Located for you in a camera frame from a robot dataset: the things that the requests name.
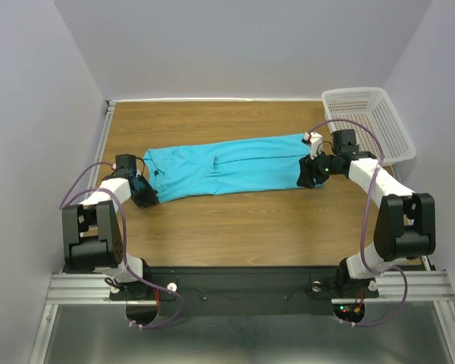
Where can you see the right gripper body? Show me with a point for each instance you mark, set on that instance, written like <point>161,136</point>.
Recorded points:
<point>327,164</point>

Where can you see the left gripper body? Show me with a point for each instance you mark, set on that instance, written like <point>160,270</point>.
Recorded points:
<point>137,174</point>

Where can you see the turquoise t-shirt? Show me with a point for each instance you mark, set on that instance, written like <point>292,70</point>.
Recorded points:
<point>236,166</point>

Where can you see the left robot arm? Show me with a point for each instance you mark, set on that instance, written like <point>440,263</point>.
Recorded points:
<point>125,274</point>

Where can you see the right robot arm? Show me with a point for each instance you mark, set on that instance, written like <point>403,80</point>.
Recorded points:
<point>405,226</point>

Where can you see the white plastic basket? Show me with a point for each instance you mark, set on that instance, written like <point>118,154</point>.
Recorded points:
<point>371,113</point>

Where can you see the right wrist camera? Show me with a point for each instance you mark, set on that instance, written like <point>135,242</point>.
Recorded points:
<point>314,141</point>

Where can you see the left aluminium side rail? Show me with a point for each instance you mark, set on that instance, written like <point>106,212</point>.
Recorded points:
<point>95,159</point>

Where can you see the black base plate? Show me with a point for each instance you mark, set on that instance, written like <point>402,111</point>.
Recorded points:
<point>270,290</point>

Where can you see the aluminium frame rail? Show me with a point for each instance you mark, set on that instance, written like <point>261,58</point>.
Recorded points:
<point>423,286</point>

